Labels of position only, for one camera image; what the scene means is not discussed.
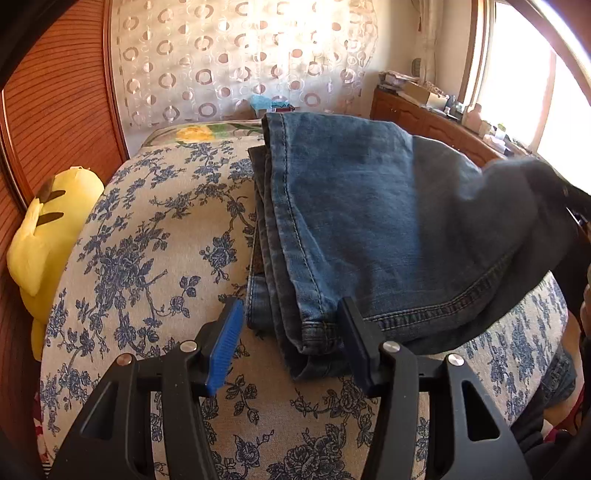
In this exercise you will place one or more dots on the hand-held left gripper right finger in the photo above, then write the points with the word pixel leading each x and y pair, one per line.
pixel 355 350

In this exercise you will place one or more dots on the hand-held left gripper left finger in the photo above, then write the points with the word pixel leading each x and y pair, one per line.
pixel 226 350

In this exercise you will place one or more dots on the blue denim pants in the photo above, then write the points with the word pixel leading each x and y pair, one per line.
pixel 369 207

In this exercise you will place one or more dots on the pink bottle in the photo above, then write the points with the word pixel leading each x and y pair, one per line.
pixel 473 119

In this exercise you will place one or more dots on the window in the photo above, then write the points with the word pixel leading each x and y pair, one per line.
pixel 521 69

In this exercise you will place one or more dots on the wooden cabinet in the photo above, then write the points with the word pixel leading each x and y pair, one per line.
pixel 415 120

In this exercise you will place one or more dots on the yellow plush toy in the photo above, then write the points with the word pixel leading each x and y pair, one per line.
pixel 46 240

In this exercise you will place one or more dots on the open cardboard box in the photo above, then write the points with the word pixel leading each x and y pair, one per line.
pixel 422 96

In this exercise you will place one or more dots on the colourful floral plush blanket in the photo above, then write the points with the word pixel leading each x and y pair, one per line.
pixel 194 133

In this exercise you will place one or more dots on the cardboard box with blue items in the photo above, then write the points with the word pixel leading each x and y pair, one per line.
pixel 272 108

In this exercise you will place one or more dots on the stack of papers and boxes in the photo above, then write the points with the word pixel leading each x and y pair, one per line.
pixel 397 81

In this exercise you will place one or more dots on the cream side curtain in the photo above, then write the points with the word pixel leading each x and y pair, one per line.
pixel 427 41

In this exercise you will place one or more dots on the sheer curtain with circle pattern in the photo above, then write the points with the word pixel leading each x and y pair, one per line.
pixel 207 46

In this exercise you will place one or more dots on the wooden ribbed headboard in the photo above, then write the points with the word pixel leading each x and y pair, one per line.
pixel 60 92

